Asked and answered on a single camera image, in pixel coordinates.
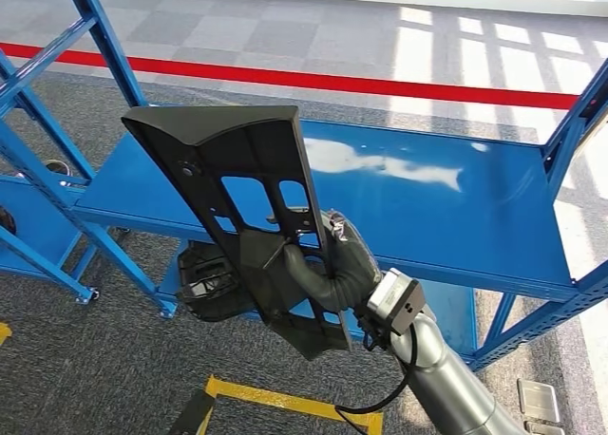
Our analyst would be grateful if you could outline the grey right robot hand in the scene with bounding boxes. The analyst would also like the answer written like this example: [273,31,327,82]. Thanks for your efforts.
[283,210,384,314]

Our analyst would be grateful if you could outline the black plastic frame part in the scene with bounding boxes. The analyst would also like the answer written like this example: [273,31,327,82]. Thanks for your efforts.
[120,104,356,363]

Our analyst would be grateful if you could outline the blue metal shelf rack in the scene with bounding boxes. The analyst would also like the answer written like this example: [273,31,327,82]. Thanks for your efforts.
[0,170,100,306]
[0,0,608,374]

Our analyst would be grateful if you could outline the large black moulded plastic part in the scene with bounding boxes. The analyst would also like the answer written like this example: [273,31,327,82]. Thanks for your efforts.
[177,239,260,324]

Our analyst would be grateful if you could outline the yellow floor tape square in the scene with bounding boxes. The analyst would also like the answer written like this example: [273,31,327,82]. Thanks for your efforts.
[196,374,385,435]

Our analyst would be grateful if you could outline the silver metal floor plate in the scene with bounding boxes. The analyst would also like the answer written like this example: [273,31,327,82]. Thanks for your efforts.
[516,377,562,426]
[524,420,567,435]

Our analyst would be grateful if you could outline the silver round metal object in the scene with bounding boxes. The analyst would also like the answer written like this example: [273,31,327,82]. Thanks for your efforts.
[45,159,73,180]

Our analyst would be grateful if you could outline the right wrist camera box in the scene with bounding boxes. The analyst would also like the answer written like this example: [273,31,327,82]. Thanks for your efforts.
[359,267,427,351]

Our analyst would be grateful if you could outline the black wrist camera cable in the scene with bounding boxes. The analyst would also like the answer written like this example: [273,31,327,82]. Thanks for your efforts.
[334,323,419,435]

